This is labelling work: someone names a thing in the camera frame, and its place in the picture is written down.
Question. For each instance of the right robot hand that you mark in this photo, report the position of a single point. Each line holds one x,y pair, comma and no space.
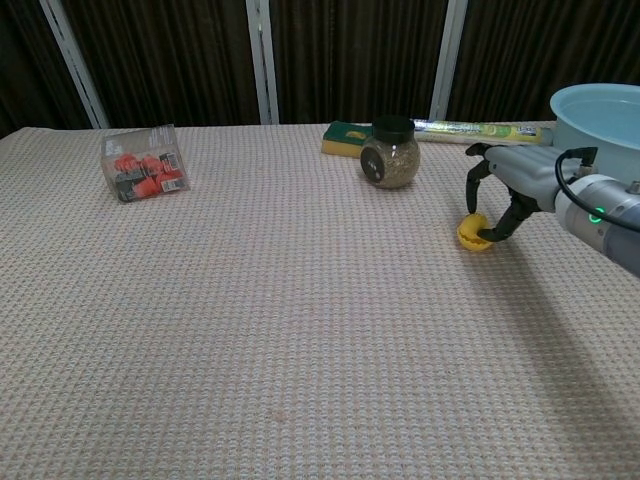
530,172

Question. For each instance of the clear box with red items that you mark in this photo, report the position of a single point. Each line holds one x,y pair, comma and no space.
145,167

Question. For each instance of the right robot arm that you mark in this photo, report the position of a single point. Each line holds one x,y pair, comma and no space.
610,215

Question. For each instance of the long cling wrap box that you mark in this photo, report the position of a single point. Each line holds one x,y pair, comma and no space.
480,131

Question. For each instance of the white partition post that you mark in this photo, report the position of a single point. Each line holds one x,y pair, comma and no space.
447,60
262,60
75,65

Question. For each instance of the glass jar with black lid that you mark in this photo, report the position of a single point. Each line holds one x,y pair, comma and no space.
395,162

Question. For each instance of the beige woven tablecloth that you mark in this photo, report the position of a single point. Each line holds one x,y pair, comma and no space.
275,325

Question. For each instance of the light blue plastic bowl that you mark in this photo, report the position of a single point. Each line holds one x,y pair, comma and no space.
605,120

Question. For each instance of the green and yellow sponge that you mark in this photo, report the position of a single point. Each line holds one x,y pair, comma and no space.
342,137

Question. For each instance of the black pleated curtain panel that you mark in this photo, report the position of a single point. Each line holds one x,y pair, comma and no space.
355,60
550,50
170,60
25,65

